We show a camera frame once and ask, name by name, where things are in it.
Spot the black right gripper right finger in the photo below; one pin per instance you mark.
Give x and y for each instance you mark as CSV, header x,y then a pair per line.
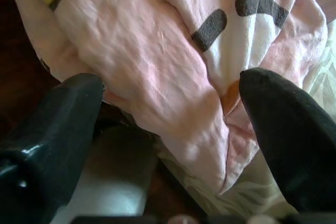
x,y
294,140

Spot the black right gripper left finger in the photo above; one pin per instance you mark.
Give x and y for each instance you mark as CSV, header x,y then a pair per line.
x,y
52,134

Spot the pink cartoon quilt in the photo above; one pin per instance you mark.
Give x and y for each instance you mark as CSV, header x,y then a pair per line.
x,y
157,64

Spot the beige floral bed sheet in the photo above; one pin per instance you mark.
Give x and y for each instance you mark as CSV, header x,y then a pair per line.
x,y
249,197

